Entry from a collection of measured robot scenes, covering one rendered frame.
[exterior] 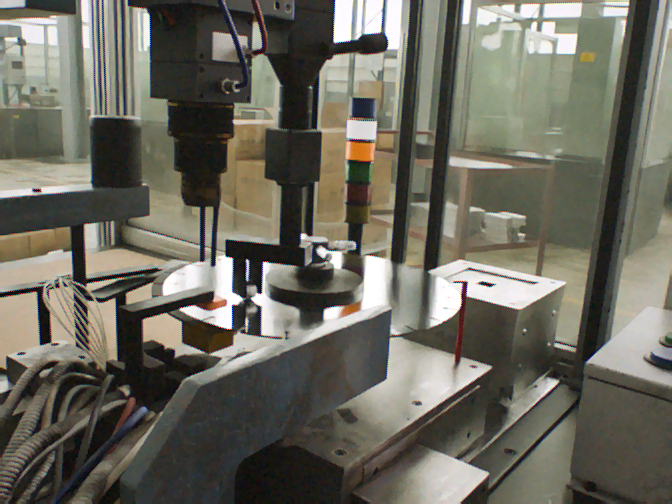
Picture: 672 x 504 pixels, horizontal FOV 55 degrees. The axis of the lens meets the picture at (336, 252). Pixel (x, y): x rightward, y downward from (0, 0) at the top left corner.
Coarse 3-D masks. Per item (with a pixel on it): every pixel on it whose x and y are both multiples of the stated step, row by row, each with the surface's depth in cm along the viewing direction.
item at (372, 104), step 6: (354, 102) 96; (360, 102) 96; (366, 102) 96; (372, 102) 96; (348, 108) 98; (354, 108) 96; (360, 108) 96; (366, 108) 96; (372, 108) 96; (348, 114) 98; (354, 114) 97; (360, 114) 96; (366, 114) 96; (372, 114) 97
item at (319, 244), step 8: (304, 240) 72; (312, 240) 71; (320, 240) 72; (312, 248) 71; (320, 248) 70; (328, 248) 73; (336, 248) 73; (344, 248) 73; (352, 248) 74; (312, 256) 71; (320, 256) 70; (328, 256) 68; (312, 264) 71; (320, 264) 72
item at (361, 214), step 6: (348, 204) 100; (354, 204) 100; (360, 204) 100; (366, 204) 100; (348, 210) 100; (354, 210) 100; (360, 210) 100; (366, 210) 100; (342, 216) 102; (348, 216) 100; (354, 216) 100; (360, 216) 100; (366, 216) 100; (348, 222) 100; (354, 222) 100; (360, 222) 100; (366, 222) 101
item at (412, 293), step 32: (224, 256) 84; (352, 256) 88; (224, 288) 71; (384, 288) 74; (416, 288) 75; (448, 288) 75; (224, 320) 61; (256, 320) 61; (288, 320) 62; (320, 320) 62; (416, 320) 64
